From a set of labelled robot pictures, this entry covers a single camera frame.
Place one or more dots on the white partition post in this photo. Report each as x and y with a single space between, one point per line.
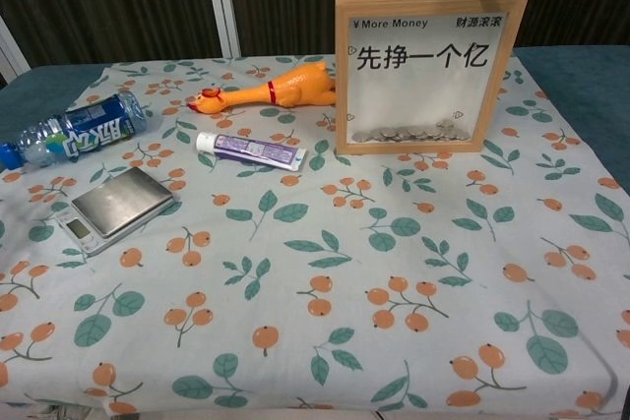
12 53
224 2

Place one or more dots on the wooden frame coin bank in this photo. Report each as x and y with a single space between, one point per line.
492 71

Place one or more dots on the pile of silver coins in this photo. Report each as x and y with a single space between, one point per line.
408 134

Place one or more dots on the orange rubber chicken toy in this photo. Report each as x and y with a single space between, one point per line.
290 88

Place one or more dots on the blue label plastic bottle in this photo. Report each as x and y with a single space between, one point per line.
93 127

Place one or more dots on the purple white toothpaste tube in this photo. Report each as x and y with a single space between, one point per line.
256 149

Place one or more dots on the silver digital pocket scale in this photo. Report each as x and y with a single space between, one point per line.
118 201

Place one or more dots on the floral orange fruit tablecloth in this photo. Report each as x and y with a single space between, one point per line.
315 267

